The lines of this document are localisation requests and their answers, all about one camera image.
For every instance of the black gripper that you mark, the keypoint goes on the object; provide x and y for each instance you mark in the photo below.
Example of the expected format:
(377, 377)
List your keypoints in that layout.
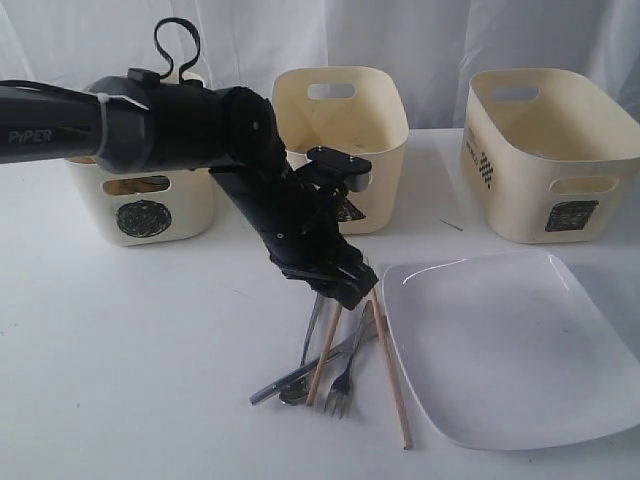
(318, 254)

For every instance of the wooden chopstick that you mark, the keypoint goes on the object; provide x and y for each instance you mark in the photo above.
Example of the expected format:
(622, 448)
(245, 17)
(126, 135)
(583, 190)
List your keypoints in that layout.
(333, 325)
(407, 438)

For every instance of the steel spoon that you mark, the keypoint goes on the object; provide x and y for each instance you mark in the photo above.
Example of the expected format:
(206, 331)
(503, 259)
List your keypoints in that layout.
(296, 393)

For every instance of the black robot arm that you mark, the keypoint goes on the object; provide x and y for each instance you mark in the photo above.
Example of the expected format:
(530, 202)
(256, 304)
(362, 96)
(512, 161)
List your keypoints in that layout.
(136, 123)

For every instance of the steel table knife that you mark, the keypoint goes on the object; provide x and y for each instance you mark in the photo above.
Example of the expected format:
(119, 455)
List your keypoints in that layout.
(342, 349)

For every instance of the small thin needle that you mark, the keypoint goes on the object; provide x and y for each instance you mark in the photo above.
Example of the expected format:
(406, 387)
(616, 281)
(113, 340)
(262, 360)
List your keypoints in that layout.
(451, 225)

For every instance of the steel fork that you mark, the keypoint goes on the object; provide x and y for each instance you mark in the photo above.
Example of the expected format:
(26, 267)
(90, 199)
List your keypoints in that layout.
(337, 400)

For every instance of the white square plate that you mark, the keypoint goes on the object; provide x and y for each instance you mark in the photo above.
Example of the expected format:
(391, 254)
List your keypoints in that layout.
(508, 351)

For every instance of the cream bin with triangle mark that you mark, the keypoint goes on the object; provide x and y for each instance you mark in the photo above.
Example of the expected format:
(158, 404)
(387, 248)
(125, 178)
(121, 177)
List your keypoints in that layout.
(353, 109)

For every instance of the cream bin with circle mark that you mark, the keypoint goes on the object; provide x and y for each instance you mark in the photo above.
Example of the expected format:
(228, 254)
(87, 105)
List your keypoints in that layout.
(170, 202)

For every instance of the cream bin with square mark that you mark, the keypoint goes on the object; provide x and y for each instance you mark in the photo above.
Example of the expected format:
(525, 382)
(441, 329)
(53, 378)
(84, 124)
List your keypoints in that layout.
(548, 155)

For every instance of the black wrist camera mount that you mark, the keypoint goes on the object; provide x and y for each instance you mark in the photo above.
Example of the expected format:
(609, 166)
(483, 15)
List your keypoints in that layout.
(335, 170)

